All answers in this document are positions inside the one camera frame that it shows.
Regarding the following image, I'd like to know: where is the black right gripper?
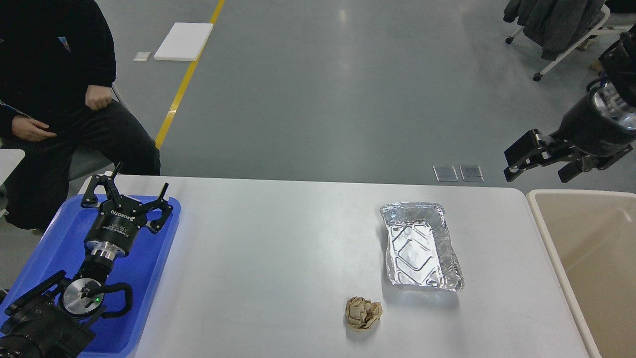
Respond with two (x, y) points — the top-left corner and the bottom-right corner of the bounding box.
(504, 88), (635, 183)

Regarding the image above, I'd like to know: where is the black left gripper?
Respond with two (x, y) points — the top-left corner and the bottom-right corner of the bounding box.
(80, 163), (174, 258)

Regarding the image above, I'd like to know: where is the aluminium foil tray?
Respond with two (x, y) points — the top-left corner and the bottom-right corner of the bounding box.
(380, 202), (464, 292)

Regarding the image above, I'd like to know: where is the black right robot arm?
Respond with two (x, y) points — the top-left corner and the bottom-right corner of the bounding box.
(504, 28), (636, 183)

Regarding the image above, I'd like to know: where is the person's left hand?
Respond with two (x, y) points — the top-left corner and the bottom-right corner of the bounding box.
(85, 85), (113, 111)

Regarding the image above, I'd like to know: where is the person's right hand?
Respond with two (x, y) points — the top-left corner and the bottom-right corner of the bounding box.
(11, 115), (57, 142)

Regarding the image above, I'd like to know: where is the grey chair of person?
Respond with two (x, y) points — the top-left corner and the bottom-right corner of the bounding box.
(67, 82), (130, 182)

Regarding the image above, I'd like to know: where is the clear floor plate right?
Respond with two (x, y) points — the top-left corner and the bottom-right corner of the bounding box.
(460, 165), (484, 182)

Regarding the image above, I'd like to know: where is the clear floor plate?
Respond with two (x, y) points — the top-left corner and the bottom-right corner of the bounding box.
(460, 165), (484, 182)
(432, 165), (459, 182)

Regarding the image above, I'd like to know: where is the blue plastic tray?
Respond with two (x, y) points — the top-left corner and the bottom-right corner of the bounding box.
(0, 194), (181, 357)

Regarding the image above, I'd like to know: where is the white rolling chair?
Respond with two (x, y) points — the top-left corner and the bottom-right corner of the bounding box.
(503, 0), (635, 82)

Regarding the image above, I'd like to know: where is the beige plastic bin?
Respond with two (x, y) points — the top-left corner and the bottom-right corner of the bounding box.
(527, 189), (636, 358)

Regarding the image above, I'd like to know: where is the clear floor plate left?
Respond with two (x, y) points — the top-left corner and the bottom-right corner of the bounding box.
(432, 165), (459, 182)

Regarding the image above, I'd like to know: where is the white table corner left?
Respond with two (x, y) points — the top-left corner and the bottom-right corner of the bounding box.
(0, 149), (25, 185)

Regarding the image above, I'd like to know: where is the grey jacket on chair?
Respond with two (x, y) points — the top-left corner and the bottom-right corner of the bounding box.
(503, 0), (605, 61)

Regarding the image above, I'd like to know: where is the small white floor tile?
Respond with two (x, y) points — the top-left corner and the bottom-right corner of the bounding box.
(133, 52), (152, 62)

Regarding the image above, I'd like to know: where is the seated person in black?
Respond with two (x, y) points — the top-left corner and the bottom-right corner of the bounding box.
(0, 0), (160, 231)

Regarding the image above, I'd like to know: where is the white foam board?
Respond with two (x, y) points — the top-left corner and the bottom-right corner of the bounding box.
(153, 22), (214, 62)

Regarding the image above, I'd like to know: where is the crumpled brown paper ball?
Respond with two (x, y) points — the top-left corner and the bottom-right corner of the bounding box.
(344, 296), (383, 332)

